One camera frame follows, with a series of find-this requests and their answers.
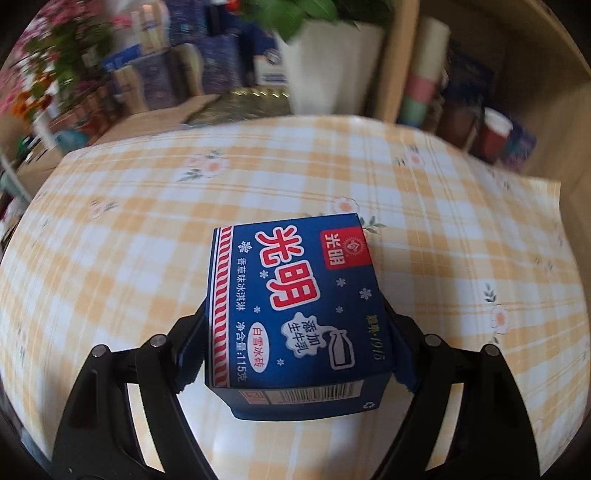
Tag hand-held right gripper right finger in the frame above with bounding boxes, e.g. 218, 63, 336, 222
385, 307, 541, 480

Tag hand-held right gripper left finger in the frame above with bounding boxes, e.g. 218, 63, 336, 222
53, 295, 218, 480

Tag blue red ice cream carton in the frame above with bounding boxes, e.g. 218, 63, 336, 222
204, 213, 393, 421

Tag yellow plaid tablecloth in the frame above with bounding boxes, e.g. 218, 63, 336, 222
0, 115, 591, 480

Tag wooden sideboard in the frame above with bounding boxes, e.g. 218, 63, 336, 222
14, 95, 222, 185

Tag red paper cup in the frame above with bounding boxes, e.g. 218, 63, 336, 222
475, 107, 514, 161

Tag small blue box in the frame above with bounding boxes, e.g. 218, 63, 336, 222
501, 122, 537, 172

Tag gold tray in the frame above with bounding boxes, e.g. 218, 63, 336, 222
185, 88, 293, 126

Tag gold blue gift box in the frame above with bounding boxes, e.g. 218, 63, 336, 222
198, 37, 259, 96
111, 51, 186, 112

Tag white angular vase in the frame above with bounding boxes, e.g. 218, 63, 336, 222
274, 21, 387, 114

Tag blue white box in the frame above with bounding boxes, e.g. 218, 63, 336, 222
254, 44, 290, 86

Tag wooden shelf unit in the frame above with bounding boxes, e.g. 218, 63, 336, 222
372, 0, 591, 185

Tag pink artificial flowers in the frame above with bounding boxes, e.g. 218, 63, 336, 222
0, 0, 116, 117

